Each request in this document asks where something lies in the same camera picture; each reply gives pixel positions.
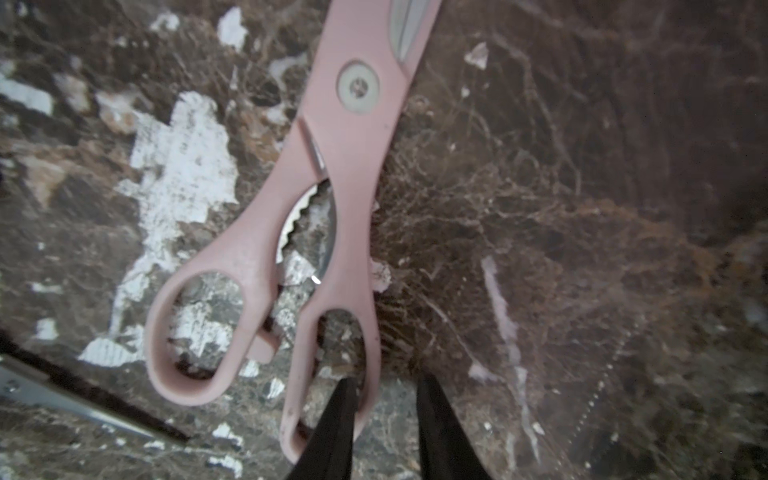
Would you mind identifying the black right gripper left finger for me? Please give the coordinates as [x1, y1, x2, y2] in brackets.
[286, 378, 358, 480]

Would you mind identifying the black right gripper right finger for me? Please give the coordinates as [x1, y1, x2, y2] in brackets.
[416, 373, 491, 480]

